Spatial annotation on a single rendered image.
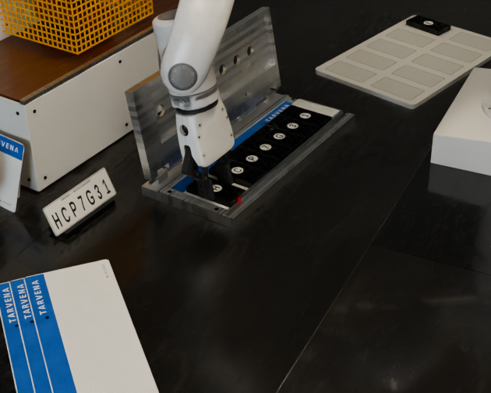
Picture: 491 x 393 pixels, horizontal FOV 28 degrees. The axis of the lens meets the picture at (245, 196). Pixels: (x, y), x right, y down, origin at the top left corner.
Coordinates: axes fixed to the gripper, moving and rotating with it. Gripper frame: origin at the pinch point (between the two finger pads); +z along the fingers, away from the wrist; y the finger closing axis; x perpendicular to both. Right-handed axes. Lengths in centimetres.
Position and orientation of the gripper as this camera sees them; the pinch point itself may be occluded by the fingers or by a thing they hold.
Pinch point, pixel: (215, 182)
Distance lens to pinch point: 176.2
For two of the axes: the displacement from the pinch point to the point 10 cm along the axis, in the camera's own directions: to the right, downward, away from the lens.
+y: 5.6, -4.7, 6.8
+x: -8.1, -1.2, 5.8
